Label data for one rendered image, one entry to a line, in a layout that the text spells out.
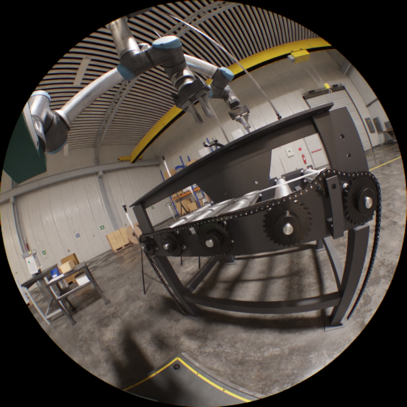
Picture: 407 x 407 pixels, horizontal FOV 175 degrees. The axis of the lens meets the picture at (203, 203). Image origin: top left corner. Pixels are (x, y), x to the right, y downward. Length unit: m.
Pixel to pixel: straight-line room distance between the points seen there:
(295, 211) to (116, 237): 7.71
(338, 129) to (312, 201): 0.27
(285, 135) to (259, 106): 9.97
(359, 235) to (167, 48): 0.90
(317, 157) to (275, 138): 9.43
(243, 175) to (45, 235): 10.75
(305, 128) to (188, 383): 1.13
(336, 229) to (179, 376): 0.90
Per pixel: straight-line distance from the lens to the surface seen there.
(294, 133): 0.50
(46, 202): 11.08
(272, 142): 0.49
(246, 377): 1.07
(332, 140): 0.52
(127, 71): 0.56
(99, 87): 0.85
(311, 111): 0.46
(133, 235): 7.15
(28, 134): 0.46
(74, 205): 10.68
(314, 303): 0.84
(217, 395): 0.76
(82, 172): 10.89
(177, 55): 0.56
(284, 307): 0.84
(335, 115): 0.55
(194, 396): 0.80
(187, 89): 0.52
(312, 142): 9.92
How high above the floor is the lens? 1.05
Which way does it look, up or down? 4 degrees down
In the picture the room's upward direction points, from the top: 22 degrees counter-clockwise
